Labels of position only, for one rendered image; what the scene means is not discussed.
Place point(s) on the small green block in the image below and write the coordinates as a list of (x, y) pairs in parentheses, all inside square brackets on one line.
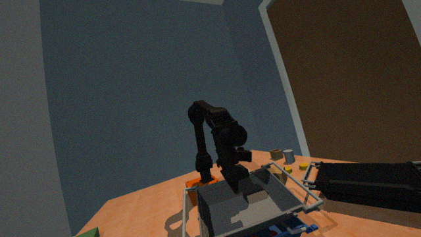
[(90, 233)]

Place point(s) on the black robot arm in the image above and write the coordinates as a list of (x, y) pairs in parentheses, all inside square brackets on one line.
[(225, 132)]

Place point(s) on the blue plastic tray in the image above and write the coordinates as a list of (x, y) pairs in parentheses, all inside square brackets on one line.
[(293, 223)]

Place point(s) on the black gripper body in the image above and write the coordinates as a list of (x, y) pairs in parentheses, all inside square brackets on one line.
[(232, 172)]

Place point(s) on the grey cylinder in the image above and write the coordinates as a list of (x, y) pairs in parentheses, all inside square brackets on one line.
[(289, 156)]

